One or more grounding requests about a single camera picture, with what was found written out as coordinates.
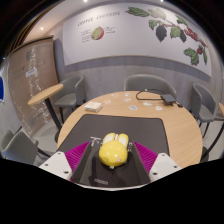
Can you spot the black mouse pad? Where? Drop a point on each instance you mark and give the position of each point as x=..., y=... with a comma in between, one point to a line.
x=133, y=128

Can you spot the small black adapter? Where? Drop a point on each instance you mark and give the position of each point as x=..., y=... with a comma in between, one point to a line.
x=179, y=105

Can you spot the small white box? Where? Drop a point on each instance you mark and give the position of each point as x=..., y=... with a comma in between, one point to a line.
x=92, y=106

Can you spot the round blue-white sticker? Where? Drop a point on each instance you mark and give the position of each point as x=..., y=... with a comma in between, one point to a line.
x=133, y=107

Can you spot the grey upholstered chair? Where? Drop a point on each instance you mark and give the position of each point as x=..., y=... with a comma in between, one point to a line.
x=205, y=103
x=18, y=148
x=148, y=81
x=71, y=91

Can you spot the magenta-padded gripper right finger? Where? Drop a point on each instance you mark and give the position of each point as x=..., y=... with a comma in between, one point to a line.
x=165, y=165

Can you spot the round wooden side table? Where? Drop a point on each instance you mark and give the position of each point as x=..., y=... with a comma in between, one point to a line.
x=45, y=93
x=221, y=108

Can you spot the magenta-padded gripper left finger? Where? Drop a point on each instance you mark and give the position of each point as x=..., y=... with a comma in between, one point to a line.
x=56, y=165

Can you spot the small white sticker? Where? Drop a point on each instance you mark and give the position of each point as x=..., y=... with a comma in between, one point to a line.
x=126, y=99
x=106, y=101
x=147, y=104
x=159, y=108

